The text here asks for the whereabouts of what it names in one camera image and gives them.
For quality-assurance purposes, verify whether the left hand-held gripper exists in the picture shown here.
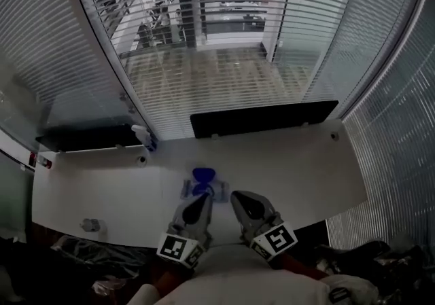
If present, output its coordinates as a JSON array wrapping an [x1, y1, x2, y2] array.
[[156, 192, 213, 269]]

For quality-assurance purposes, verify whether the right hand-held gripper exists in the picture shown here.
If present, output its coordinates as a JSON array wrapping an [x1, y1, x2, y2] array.
[[230, 190, 299, 262]]

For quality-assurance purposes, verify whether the clear plastic packet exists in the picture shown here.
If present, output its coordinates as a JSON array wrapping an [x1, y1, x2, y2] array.
[[179, 177, 228, 203]]

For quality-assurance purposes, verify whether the blue round object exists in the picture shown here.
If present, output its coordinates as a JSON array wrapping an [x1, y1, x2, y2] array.
[[192, 167, 215, 184]]

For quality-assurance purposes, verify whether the person's right forearm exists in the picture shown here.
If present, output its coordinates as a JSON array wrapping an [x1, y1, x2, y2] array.
[[271, 252, 329, 281]]

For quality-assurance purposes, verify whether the person's left forearm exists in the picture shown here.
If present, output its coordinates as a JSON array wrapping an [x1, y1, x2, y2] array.
[[151, 261, 194, 296]]

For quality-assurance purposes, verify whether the person's white shirt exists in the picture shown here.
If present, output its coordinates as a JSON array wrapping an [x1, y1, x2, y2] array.
[[127, 245, 378, 305]]

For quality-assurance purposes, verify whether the white and blue spray bottle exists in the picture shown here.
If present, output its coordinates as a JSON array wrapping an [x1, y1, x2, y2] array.
[[131, 124, 159, 152]]

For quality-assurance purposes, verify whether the black desk divider panel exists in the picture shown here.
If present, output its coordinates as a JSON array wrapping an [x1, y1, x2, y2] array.
[[35, 122, 143, 154], [189, 100, 340, 140]]

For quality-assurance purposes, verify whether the clear plastic bag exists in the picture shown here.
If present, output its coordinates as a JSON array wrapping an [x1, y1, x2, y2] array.
[[50, 234, 143, 277]]

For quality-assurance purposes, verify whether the black office chair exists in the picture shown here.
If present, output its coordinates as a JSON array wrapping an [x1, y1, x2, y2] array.
[[315, 238, 435, 305]]

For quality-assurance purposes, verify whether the red capped bottle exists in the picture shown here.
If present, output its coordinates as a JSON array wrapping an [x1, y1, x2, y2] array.
[[29, 152, 54, 169]]

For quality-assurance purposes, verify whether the black strap clip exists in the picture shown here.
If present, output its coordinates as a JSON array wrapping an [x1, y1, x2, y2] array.
[[328, 286, 349, 304]]

